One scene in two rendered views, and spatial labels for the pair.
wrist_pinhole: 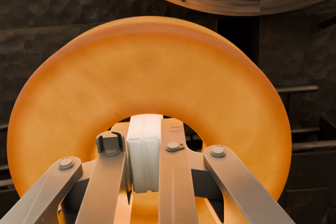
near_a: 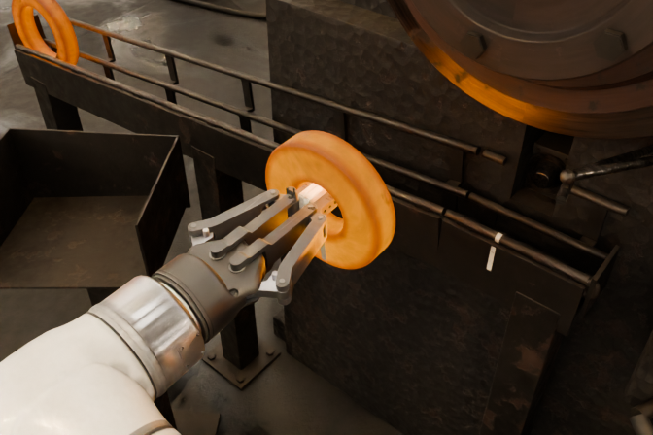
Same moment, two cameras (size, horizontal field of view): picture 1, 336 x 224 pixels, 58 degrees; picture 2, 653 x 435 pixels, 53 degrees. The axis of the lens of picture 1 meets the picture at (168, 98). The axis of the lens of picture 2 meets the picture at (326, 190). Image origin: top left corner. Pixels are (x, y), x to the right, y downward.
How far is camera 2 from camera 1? 0.54 m
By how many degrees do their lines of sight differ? 38
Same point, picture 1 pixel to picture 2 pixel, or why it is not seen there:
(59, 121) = (285, 169)
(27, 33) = (357, 27)
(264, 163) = (364, 235)
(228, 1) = (496, 98)
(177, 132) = (326, 200)
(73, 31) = (395, 41)
